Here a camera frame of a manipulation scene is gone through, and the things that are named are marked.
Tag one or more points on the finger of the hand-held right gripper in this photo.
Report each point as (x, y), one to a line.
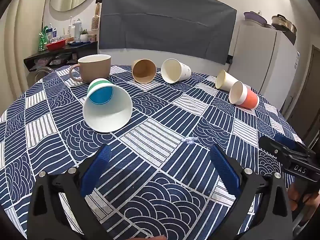
(277, 148)
(286, 138)

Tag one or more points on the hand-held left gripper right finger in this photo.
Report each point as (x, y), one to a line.
(225, 170)

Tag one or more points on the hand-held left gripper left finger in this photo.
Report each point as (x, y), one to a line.
(96, 170)

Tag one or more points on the green striped white paper cup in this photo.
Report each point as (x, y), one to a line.
(107, 110)

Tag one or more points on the orange and white cup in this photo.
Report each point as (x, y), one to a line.
(243, 97)

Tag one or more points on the cream paper cup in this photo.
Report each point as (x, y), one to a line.
(225, 80)

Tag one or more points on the brown paper cup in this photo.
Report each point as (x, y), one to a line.
(143, 71)

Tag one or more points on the white printed paper cup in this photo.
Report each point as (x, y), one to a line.
(173, 70)

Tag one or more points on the person's right hand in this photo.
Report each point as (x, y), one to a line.
(295, 195)

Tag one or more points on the small clear plastic clip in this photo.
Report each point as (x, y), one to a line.
(189, 140)

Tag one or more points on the brown wooden door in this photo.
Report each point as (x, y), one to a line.
(312, 92)

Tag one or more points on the white refrigerator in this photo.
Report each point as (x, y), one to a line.
(260, 62)

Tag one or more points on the blue patterned tablecloth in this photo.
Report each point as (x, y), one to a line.
(160, 120)

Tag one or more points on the beige ceramic mug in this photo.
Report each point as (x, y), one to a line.
(96, 67)

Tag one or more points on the metal chair back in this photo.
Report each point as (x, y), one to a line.
(43, 73)

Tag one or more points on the metal steamer pot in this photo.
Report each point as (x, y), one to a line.
(283, 23)

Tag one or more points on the purple pot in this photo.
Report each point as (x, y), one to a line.
(253, 18)

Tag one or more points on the blue dish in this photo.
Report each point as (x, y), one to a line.
(75, 43)

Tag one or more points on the red bowl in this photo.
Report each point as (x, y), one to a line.
(55, 45)

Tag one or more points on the small potted plant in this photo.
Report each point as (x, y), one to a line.
(84, 36)

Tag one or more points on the green plastic bottle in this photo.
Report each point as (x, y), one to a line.
(42, 40)

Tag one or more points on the hair brush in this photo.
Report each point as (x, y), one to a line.
(95, 22)

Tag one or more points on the grey cloth screen cover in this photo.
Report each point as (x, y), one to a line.
(165, 22)

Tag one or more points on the black wall shelf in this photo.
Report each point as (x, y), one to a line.
(62, 52)

